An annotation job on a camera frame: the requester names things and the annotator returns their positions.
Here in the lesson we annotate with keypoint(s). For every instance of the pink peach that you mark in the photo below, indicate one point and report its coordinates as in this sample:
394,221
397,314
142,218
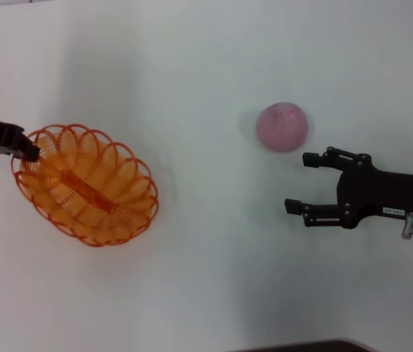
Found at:
282,127

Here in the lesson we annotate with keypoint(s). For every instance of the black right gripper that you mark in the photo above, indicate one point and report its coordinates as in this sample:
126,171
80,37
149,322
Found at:
386,196

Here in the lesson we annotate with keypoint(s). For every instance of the orange woven plastic basket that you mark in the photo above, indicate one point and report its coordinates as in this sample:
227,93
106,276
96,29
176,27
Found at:
88,187

